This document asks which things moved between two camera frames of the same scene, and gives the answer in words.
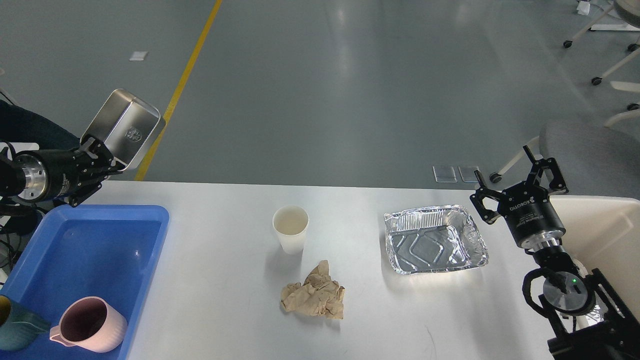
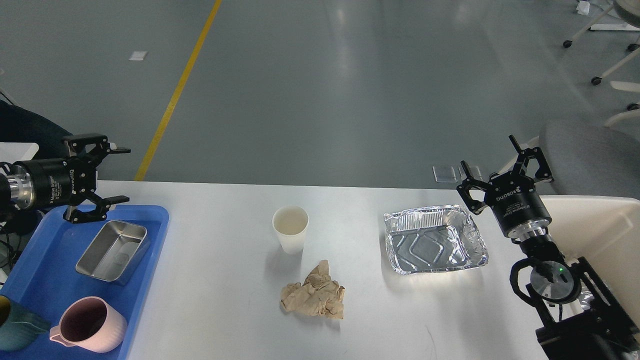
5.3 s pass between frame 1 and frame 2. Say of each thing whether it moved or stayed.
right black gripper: moved
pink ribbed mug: stayed
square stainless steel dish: moved
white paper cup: stayed
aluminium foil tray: stayed
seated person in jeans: stayed
